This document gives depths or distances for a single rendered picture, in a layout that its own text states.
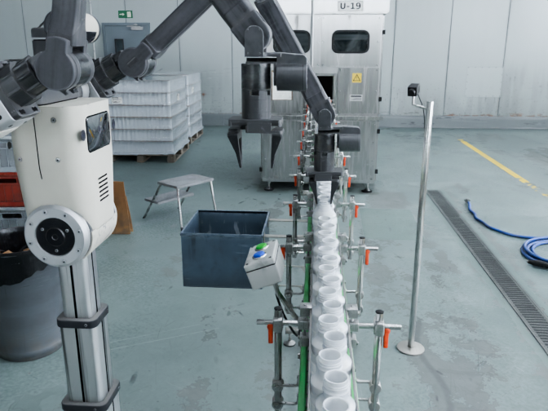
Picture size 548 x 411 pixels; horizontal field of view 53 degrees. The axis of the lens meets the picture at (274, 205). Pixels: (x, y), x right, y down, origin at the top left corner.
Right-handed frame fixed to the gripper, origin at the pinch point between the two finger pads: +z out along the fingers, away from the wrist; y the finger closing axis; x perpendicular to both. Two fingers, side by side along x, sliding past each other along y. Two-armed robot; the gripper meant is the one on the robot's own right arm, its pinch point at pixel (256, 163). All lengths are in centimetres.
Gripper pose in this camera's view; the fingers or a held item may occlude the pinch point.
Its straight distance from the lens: 110.2
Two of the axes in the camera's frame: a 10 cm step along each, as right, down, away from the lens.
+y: 10.0, 0.2, -0.7
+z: 0.0, 9.6, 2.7
